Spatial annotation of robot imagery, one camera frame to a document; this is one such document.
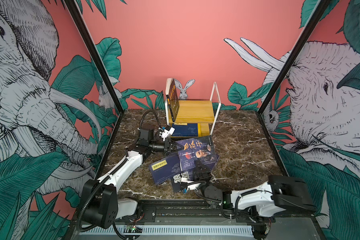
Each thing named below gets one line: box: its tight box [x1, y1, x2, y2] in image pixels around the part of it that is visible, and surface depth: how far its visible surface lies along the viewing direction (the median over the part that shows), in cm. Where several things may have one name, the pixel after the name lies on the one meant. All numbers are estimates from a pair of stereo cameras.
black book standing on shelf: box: [166, 78, 180, 122], surface depth 82 cm
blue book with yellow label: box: [171, 123, 198, 137], surface depth 103 cm
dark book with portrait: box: [175, 135, 218, 172], surface depth 76 cm
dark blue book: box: [149, 152, 182, 185], surface depth 90 cm
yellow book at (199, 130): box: [197, 123, 202, 137], surface depth 103 cm
